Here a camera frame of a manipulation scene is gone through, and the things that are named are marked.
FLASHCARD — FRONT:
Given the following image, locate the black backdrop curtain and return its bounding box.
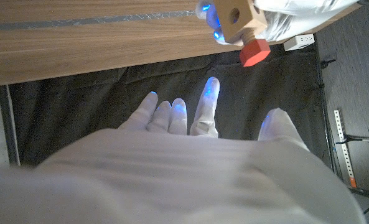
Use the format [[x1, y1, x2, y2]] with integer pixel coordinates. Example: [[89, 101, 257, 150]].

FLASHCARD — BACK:
[[8, 43, 331, 167]]

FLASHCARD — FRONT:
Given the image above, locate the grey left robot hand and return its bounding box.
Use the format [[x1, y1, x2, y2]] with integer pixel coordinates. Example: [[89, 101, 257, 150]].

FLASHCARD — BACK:
[[195, 0, 361, 46]]

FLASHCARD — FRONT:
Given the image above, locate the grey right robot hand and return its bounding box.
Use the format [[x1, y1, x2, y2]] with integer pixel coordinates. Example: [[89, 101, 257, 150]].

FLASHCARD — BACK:
[[0, 77, 367, 224]]

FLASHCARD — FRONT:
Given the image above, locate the white power outlet box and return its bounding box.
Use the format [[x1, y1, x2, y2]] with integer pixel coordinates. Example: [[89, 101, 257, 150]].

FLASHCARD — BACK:
[[283, 33, 315, 52]]

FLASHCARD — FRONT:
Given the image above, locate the red-headed wooden screw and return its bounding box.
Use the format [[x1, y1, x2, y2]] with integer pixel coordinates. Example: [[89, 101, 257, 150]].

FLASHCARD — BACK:
[[239, 30, 271, 68]]

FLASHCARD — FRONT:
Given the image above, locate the white perforated metal strip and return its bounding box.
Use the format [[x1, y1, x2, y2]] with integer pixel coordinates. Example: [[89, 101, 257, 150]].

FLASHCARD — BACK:
[[333, 110, 358, 189]]

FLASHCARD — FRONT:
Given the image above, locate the small wooden block with holes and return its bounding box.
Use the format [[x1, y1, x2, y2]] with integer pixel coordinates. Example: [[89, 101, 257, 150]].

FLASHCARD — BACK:
[[213, 0, 268, 44]]

